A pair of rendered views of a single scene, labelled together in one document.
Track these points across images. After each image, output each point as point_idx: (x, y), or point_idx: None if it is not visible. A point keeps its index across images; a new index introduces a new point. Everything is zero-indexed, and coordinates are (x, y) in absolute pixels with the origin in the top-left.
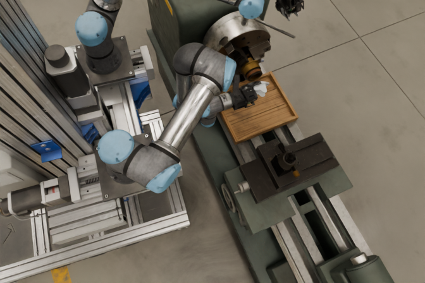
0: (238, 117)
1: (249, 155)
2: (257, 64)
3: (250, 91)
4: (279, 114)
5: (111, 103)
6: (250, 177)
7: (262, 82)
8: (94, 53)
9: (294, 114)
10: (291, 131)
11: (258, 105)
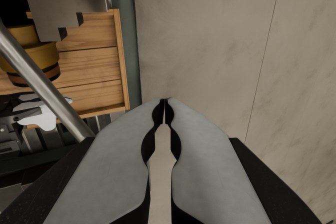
0: (13, 86)
1: (28, 144)
2: (42, 61)
3: (1, 132)
4: (101, 95)
5: None
6: (4, 205)
7: (45, 110)
8: None
9: (124, 104)
10: (112, 117)
11: (66, 71)
